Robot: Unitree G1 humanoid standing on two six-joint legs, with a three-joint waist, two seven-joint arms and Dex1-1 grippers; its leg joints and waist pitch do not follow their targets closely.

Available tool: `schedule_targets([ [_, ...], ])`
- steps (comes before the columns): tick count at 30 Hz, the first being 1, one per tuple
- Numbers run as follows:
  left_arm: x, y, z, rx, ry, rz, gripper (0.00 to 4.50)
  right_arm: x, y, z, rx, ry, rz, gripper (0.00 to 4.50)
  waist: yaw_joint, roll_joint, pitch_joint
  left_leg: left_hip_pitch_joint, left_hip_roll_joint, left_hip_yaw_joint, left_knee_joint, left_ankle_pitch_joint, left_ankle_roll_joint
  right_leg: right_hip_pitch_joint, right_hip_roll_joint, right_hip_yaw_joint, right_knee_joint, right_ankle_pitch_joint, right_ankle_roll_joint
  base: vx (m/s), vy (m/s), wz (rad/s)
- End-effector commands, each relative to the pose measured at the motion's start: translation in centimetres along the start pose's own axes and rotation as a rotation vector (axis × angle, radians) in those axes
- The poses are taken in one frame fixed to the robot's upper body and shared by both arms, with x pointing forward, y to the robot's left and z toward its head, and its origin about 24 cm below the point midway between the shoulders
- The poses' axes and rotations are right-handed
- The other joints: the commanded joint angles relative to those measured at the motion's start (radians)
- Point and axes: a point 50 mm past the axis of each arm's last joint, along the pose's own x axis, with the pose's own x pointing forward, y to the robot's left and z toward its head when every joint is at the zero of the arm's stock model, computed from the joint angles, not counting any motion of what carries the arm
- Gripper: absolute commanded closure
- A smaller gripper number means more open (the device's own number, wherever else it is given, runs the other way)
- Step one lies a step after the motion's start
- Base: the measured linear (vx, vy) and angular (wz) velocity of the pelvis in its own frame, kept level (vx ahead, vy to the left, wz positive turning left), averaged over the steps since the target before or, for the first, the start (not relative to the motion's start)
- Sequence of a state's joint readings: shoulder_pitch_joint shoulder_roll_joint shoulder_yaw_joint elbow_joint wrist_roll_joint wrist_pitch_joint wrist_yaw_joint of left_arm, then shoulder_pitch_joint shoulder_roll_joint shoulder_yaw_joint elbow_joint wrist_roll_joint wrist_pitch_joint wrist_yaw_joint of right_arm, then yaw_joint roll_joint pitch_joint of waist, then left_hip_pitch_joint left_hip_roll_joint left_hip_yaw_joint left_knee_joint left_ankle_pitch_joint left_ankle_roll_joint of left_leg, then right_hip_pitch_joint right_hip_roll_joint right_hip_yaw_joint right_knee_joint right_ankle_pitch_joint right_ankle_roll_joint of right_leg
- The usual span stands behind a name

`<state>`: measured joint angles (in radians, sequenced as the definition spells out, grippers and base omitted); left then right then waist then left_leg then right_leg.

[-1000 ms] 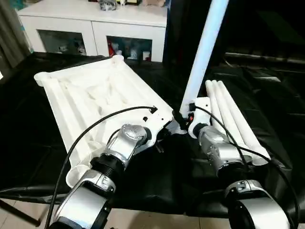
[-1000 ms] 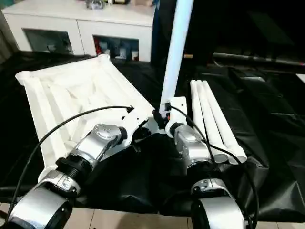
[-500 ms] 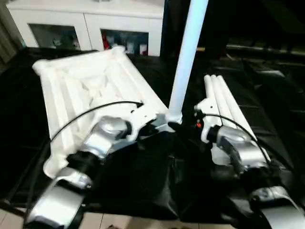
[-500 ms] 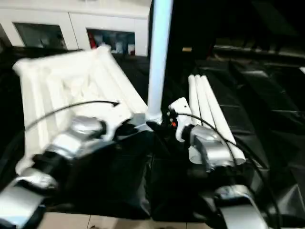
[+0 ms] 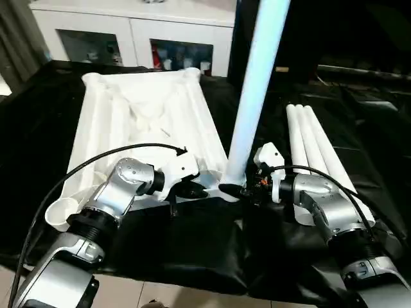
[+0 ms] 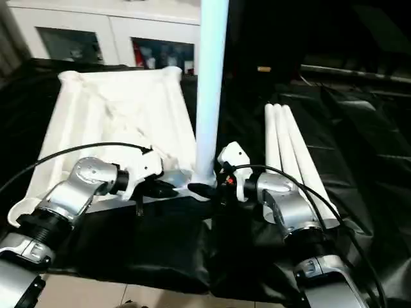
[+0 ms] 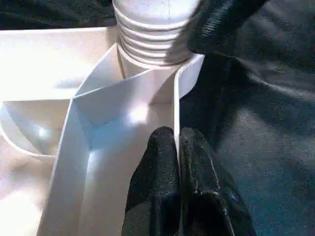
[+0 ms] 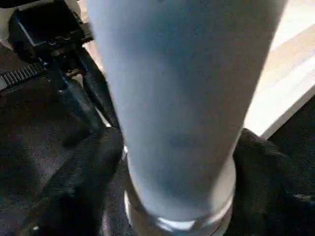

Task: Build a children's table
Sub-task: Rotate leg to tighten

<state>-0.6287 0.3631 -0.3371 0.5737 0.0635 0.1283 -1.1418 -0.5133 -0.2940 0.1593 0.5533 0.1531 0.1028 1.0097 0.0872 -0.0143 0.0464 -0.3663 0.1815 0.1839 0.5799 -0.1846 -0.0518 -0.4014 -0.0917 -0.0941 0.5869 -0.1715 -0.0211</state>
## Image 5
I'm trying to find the white plastic table top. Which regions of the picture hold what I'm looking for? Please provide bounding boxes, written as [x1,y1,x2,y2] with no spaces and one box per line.
[46,67,241,232]

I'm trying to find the white plastic table leg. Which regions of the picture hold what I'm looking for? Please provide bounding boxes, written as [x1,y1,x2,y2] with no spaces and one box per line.
[303,105,378,224]
[222,0,291,196]
[286,105,325,225]
[294,105,351,194]

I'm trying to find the black mat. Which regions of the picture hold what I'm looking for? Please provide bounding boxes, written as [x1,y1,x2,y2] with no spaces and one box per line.
[0,60,411,305]

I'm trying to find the white glass-door cabinet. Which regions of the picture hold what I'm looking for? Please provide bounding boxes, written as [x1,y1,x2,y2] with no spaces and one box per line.
[29,0,235,78]

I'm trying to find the grey curtain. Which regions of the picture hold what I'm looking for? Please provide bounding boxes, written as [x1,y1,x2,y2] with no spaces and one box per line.
[0,0,49,90]

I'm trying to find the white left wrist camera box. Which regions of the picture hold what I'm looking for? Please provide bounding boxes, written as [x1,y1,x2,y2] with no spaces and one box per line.
[154,149,200,193]

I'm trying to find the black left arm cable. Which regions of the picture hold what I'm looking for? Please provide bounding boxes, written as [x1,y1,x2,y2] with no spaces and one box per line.
[10,143,188,308]

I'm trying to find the black metal rail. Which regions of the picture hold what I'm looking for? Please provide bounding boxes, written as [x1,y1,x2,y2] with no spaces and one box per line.
[318,64,411,81]

